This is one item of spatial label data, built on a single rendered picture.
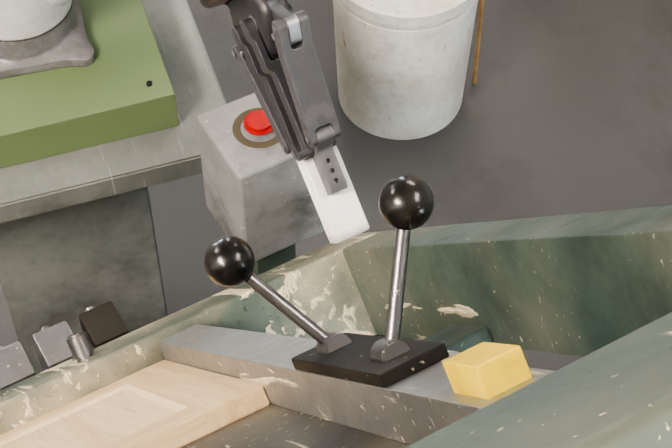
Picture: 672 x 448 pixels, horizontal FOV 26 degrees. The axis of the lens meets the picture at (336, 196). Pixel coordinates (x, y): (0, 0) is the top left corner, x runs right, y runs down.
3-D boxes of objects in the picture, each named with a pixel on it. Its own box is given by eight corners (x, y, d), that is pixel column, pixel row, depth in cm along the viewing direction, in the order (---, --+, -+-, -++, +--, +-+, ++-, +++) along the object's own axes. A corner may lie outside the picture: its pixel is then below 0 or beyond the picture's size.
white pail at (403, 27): (447, 30, 324) (461, -142, 288) (499, 125, 306) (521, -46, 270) (312, 62, 318) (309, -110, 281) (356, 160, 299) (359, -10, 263)
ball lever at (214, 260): (351, 335, 112) (219, 226, 109) (368, 336, 109) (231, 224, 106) (322, 374, 111) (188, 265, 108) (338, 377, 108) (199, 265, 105)
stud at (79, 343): (93, 352, 168) (83, 328, 168) (97, 353, 166) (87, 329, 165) (73, 361, 167) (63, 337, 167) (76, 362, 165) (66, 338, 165)
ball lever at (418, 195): (405, 372, 101) (424, 180, 102) (425, 375, 97) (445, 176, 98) (353, 367, 99) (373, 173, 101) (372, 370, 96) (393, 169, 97)
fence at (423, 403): (211, 356, 165) (197, 323, 164) (647, 449, 75) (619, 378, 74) (171, 374, 163) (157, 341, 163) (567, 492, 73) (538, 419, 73)
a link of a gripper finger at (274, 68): (284, 5, 109) (289, 1, 108) (342, 143, 110) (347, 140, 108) (238, 23, 108) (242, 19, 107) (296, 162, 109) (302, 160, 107)
